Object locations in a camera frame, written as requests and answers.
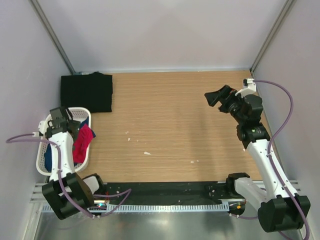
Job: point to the right aluminium corner post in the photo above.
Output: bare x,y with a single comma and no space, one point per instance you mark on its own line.
279,21

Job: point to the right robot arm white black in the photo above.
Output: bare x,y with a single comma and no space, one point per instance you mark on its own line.
279,206

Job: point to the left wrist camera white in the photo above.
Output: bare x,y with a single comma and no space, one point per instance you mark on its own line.
42,127

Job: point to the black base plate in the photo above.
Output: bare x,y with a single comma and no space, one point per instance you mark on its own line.
171,193

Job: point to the folded black t shirt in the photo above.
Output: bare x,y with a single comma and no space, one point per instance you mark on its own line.
91,91

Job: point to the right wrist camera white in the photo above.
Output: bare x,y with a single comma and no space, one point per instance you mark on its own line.
249,88

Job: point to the white slotted cable duct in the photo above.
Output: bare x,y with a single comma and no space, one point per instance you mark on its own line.
224,207

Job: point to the red t shirt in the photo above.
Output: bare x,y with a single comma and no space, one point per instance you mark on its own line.
84,138

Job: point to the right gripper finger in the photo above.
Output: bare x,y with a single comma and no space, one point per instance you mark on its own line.
212,97
214,102

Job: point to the aluminium corner post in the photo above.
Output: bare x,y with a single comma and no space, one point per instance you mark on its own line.
279,21
52,35

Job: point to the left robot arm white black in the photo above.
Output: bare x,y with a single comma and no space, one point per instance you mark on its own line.
66,192

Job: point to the left aluminium corner post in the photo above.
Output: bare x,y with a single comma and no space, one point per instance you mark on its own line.
52,35

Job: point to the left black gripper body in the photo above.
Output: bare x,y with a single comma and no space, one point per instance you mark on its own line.
75,125

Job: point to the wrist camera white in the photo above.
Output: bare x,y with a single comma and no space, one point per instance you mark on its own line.
249,88
42,127

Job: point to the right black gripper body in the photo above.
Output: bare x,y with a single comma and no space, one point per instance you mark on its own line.
233,103

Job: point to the blue t shirt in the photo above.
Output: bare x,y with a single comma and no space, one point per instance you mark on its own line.
48,153

